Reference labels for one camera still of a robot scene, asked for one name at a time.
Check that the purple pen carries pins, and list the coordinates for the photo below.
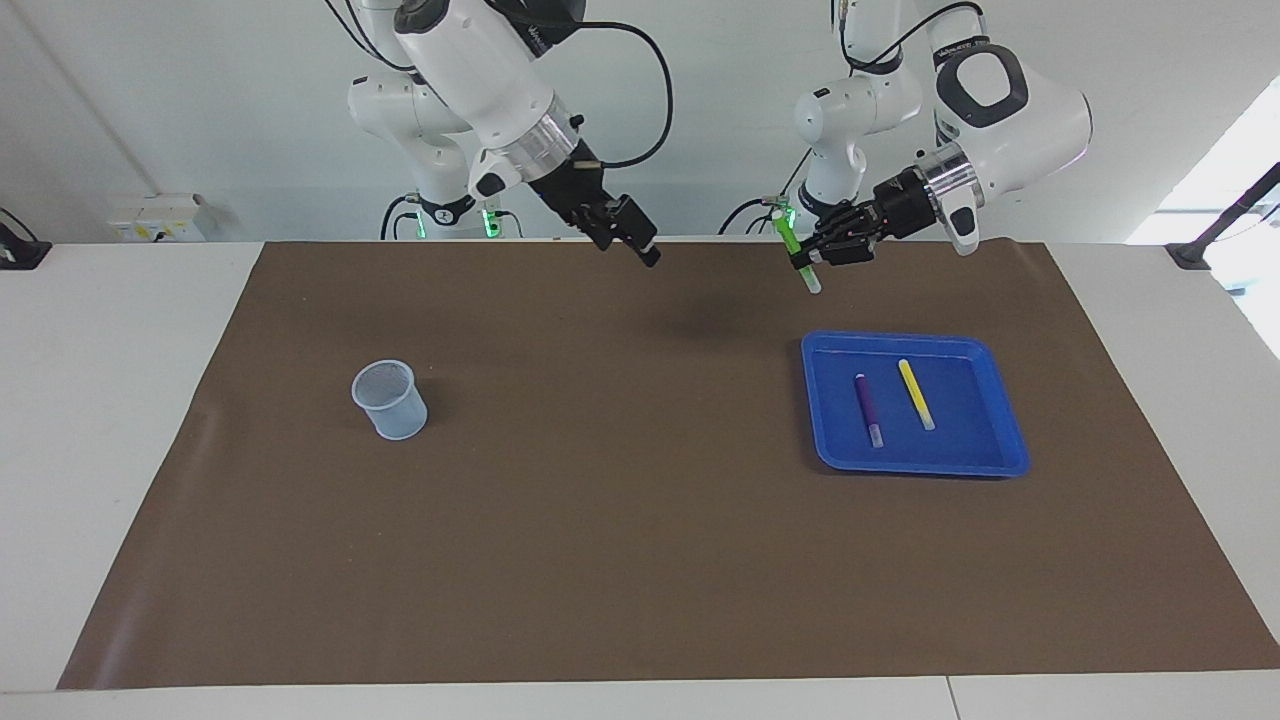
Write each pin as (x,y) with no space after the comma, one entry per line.
(868,410)

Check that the yellow pen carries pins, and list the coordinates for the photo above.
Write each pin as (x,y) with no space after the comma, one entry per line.
(916,395)

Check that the black clamp stand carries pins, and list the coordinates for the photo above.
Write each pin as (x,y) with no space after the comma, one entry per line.
(1190,255)

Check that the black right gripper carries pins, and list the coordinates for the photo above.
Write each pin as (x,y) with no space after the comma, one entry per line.
(575,185)

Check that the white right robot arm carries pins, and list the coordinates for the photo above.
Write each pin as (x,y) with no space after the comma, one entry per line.
(480,70)

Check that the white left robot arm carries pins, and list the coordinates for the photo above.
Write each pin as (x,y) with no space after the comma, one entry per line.
(1010,110)

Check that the brown table mat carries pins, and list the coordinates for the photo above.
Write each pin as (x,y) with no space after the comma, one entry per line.
(640,560)

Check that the translucent plastic cup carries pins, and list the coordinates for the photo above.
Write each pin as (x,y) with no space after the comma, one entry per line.
(395,415)

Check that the white wall socket box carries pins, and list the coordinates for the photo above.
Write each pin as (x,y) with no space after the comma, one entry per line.
(155,220)

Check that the green pen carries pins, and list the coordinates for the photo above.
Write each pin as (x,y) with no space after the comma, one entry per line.
(788,232)

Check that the black table clamp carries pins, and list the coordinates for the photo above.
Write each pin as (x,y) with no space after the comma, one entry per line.
(20,252)

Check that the blue plastic tray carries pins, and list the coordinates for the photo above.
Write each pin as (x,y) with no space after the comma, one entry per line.
(960,440)

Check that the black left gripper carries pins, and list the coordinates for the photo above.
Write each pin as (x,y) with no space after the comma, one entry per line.
(905,205)

